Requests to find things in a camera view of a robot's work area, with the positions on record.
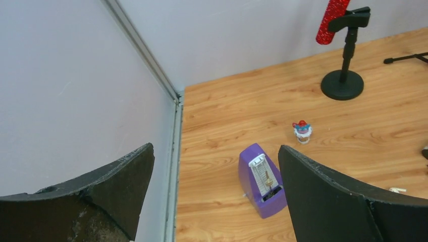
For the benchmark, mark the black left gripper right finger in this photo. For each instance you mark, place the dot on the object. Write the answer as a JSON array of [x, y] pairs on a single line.
[[326, 205]]

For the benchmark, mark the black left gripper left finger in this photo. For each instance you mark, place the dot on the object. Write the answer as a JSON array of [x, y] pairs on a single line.
[[101, 205]]

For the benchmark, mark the purple metronome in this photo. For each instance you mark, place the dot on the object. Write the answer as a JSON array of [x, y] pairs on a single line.
[[261, 181]]

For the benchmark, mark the small clown figurine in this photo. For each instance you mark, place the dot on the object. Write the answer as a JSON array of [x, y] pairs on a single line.
[[302, 131]]

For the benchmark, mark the white earbud left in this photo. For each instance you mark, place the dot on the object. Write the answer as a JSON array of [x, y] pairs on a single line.
[[397, 190]]

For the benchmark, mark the black tripod mic stand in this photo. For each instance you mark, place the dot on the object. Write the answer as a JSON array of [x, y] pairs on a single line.
[[419, 56]]

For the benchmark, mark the red glitter microphone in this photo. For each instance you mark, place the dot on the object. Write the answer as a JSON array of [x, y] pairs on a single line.
[[335, 9]]

